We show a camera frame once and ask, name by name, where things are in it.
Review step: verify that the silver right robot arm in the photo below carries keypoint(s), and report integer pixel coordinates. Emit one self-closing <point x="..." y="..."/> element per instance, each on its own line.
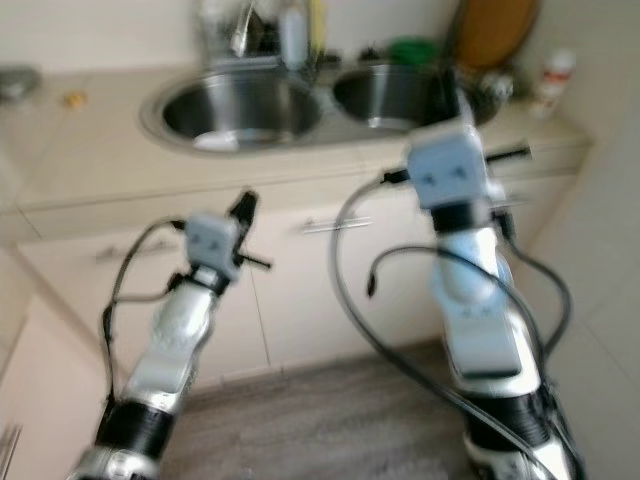
<point x="485" y="330"/>

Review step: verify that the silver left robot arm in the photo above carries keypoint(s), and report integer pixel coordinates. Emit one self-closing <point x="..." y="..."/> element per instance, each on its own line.
<point x="185" y="330"/>

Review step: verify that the grey kitchen scale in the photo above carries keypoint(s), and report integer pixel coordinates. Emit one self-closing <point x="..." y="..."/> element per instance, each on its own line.
<point x="18" y="82"/>

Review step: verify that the shiny steel bowl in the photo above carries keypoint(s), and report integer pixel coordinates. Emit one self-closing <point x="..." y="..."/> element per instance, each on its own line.
<point x="497" y="87"/>

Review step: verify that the green plastic bowl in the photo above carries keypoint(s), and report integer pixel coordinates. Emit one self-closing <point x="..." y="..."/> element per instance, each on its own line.
<point x="412" y="50"/>

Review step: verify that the brown wooden cutting board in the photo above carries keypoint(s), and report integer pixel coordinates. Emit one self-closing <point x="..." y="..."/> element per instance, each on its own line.
<point x="495" y="30"/>

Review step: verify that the small black scouring pad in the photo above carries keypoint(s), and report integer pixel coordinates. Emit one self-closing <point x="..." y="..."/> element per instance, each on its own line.
<point x="370" y="56"/>

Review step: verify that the stainless steel double sink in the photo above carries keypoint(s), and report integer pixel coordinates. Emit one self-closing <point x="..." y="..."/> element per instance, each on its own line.
<point x="240" y="110"/>

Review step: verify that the white bottle with red label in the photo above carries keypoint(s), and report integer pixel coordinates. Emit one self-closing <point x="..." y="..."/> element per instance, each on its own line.
<point x="555" y="80"/>

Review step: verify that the yellow detergent bottle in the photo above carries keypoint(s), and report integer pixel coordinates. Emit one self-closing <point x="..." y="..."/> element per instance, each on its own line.
<point x="317" y="20"/>

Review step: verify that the plain white bottle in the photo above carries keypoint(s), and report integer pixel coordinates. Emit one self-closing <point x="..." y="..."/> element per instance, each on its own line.
<point x="292" y="35"/>

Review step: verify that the flexible metal faucet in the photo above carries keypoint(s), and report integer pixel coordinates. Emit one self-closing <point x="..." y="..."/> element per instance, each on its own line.
<point x="245" y="30"/>

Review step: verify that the clear pump soap bottle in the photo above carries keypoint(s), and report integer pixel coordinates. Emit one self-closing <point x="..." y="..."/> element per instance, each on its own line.
<point x="212" y="25"/>

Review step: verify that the small gold lid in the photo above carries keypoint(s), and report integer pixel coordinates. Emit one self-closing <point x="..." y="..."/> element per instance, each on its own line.
<point x="73" y="99"/>

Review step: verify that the cream corner cabinet door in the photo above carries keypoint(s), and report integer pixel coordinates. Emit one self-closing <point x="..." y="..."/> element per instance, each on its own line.
<point x="40" y="400"/>

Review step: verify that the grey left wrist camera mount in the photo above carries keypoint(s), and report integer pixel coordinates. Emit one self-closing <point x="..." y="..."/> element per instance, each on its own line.
<point x="212" y="240"/>

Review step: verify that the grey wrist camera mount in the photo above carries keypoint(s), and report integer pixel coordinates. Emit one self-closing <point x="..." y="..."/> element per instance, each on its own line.
<point x="212" y="240"/>
<point x="452" y="170"/>

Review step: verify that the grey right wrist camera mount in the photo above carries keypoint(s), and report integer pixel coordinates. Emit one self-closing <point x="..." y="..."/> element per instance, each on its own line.
<point x="452" y="170"/>

